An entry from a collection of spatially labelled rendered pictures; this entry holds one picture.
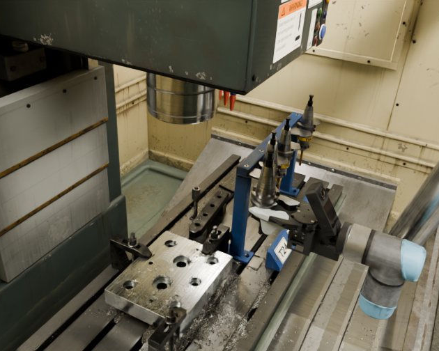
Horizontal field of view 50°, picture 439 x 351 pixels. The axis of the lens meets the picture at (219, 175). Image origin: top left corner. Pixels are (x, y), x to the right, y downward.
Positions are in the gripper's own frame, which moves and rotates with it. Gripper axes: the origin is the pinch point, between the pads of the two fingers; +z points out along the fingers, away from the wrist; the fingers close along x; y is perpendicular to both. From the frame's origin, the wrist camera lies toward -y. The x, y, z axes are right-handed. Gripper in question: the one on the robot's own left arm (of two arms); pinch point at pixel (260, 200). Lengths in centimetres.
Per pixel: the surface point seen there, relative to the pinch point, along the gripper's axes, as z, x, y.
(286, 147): 7.5, 39.1, 6.2
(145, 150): 103, 100, 64
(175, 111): 18.9, -5.9, -18.8
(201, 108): 14.7, -2.3, -19.2
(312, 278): -8, 43, 55
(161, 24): 19.1, -10.8, -37.4
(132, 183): 97, 80, 73
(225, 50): 6.1, -10.9, -35.3
